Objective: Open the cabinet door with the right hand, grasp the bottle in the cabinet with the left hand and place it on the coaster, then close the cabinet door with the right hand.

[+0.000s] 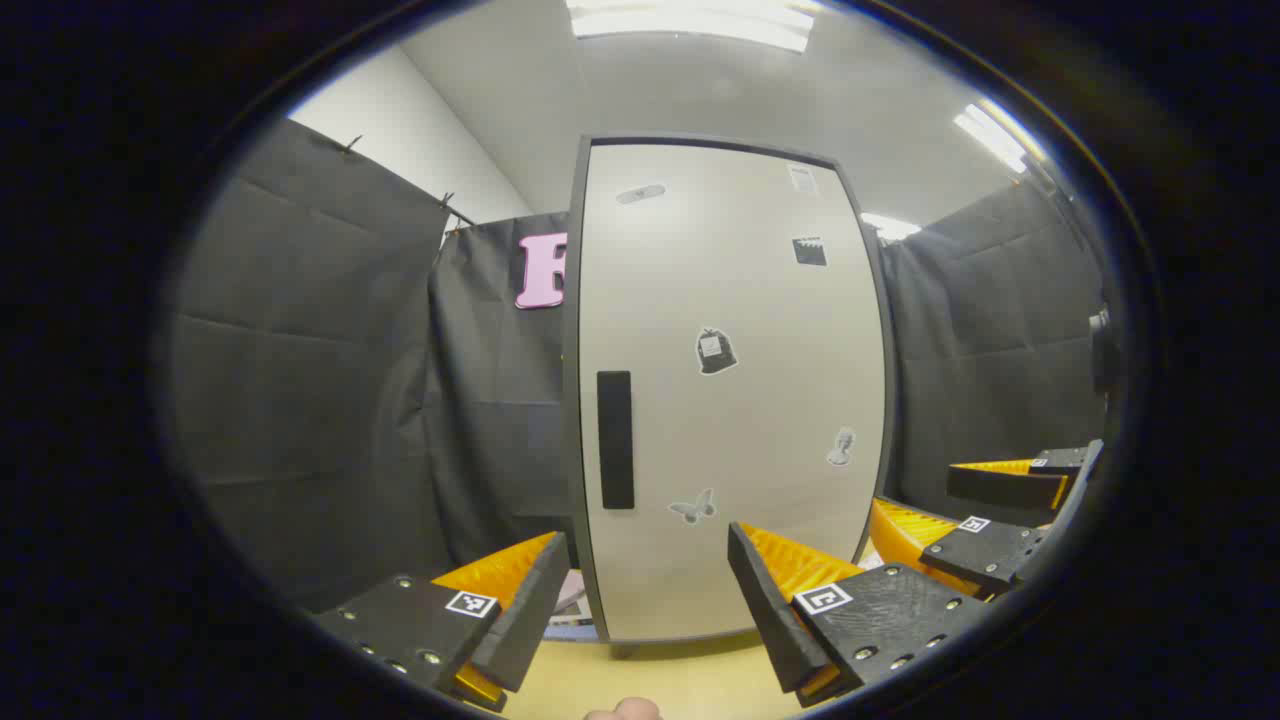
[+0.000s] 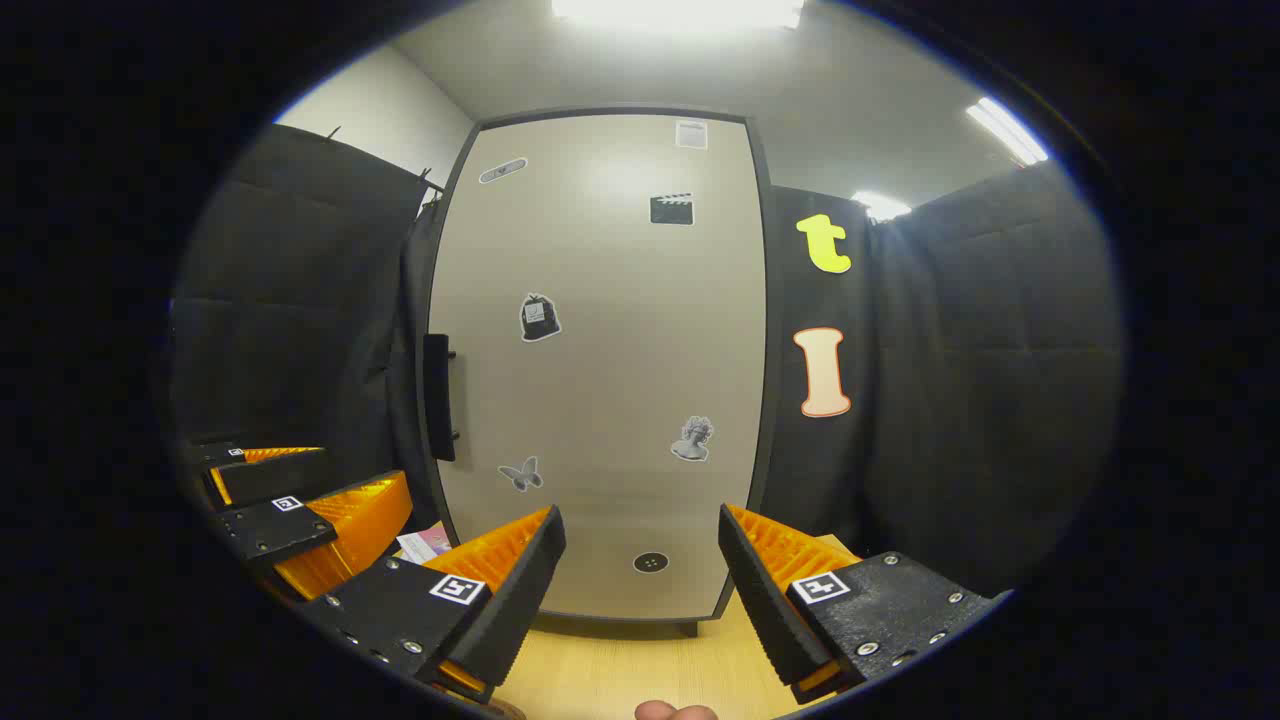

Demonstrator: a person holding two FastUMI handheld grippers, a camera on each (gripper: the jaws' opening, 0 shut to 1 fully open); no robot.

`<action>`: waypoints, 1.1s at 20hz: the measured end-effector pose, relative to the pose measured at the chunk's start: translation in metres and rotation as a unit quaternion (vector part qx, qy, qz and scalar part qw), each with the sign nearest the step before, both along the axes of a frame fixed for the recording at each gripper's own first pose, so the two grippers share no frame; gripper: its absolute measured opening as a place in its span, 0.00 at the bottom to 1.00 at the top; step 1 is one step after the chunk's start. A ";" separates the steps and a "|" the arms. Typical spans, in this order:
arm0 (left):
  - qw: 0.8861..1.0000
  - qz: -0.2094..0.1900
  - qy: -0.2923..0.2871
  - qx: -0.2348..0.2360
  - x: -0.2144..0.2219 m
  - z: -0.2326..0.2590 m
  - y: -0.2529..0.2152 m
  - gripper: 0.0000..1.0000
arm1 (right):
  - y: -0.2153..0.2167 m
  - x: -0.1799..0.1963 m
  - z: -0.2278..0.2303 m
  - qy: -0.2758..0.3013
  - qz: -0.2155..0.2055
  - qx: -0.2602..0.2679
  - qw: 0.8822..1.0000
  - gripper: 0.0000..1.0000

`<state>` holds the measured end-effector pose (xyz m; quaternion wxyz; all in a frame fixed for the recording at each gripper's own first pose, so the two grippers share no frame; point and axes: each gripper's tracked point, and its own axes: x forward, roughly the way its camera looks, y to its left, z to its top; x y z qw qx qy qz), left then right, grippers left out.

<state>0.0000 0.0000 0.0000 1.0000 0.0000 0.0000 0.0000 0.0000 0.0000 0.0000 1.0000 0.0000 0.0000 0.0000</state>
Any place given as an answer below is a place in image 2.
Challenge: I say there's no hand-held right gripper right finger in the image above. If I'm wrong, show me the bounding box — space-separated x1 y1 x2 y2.
718 503 1011 706

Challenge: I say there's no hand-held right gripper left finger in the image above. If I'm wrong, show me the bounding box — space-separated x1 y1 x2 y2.
300 505 568 704

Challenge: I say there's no grey cabinet door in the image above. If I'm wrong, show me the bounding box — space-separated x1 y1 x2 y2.
428 112 769 621

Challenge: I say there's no black backdrop cloth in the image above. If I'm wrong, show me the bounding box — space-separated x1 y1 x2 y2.
170 122 1126 601

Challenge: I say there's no large ceiling light panel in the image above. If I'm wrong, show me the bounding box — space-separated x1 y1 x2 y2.
552 0 806 31

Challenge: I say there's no black cabinet door handle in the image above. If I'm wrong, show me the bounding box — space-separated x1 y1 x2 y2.
422 333 459 463

